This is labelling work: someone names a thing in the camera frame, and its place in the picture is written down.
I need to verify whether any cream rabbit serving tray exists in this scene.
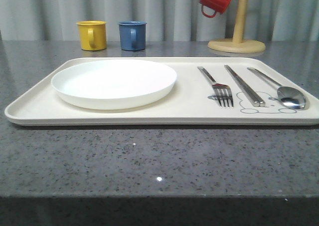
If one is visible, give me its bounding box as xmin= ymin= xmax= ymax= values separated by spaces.
xmin=4 ymin=57 xmax=319 ymax=126

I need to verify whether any wooden mug tree stand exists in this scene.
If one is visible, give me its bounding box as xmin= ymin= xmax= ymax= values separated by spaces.
xmin=207 ymin=0 xmax=266 ymax=53

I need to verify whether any blue enamel mug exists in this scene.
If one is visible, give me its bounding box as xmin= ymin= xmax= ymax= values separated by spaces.
xmin=118 ymin=21 xmax=147 ymax=51

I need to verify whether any white round plate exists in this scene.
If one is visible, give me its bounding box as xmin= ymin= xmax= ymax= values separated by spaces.
xmin=51 ymin=59 xmax=177 ymax=110

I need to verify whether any yellow enamel mug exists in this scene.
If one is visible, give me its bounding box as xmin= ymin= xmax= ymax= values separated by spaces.
xmin=76 ymin=20 xmax=107 ymax=51

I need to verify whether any grey pleated curtain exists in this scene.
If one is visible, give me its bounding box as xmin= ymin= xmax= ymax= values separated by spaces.
xmin=0 ymin=0 xmax=319 ymax=41

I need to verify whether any silver metal spoon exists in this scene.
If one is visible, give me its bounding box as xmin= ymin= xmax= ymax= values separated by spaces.
xmin=247 ymin=67 xmax=308 ymax=110

